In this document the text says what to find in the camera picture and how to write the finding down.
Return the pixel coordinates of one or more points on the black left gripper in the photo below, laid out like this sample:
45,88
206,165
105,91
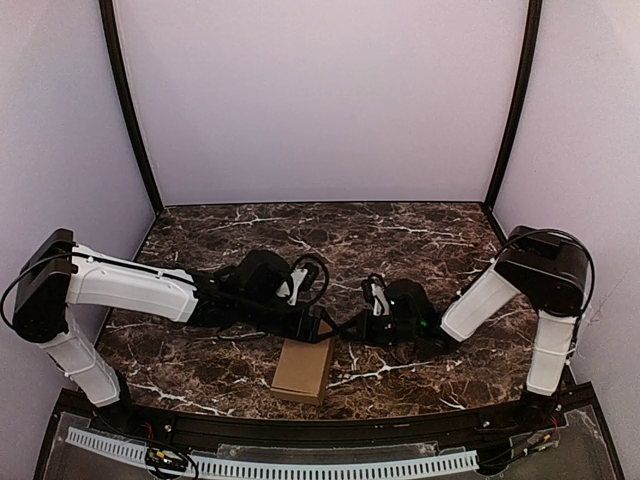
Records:
310,325

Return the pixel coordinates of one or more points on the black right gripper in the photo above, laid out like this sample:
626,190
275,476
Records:
365,329

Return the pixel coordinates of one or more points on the brown cardboard box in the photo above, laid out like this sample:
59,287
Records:
302,371

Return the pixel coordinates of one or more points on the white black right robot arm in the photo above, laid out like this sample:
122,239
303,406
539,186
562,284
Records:
549,270

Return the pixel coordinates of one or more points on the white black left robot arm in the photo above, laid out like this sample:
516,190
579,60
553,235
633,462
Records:
263,290

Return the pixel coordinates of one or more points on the small green circuit board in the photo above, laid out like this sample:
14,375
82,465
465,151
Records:
165,459

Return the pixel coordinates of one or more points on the right small circuit board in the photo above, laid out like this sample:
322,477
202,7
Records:
544,442

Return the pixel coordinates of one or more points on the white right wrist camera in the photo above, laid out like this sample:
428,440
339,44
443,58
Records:
381,305

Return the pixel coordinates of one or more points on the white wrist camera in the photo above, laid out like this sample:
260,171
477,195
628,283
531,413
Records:
290,288
381,305

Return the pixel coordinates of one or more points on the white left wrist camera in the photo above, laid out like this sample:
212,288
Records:
290,288

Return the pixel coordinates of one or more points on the black front table rail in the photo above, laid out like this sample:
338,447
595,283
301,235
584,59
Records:
483,427

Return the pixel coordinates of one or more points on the white slotted cable duct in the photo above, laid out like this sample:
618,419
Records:
237,462

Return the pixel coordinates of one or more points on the black left frame post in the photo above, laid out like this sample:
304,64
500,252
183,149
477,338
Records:
127,107

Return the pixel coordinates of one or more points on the black frame post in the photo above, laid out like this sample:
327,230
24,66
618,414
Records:
127,107
525,64

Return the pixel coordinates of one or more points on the black right frame post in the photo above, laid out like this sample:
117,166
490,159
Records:
525,64

